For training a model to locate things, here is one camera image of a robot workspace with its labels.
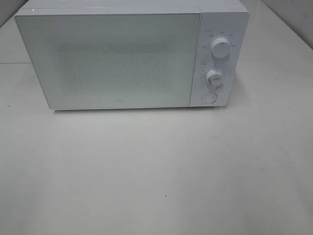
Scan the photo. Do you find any round white door button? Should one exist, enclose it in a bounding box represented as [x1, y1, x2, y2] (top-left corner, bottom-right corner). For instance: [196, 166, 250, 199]
[201, 92, 217, 104]

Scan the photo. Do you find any white timer knob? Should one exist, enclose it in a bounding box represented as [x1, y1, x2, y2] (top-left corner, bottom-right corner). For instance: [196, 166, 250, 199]
[205, 69, 224, 87]

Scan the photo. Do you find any white microwave door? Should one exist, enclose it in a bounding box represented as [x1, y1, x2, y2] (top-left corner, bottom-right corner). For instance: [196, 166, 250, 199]
[16, 14, 200, 110]

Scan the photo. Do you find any upper white power knob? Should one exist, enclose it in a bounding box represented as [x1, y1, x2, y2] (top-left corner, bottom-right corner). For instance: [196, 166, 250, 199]
[211, 37, 231, 59]

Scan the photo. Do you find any white microwave oven body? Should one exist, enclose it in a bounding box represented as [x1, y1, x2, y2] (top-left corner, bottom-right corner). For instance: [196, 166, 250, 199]
[15, 0, 249, 109]

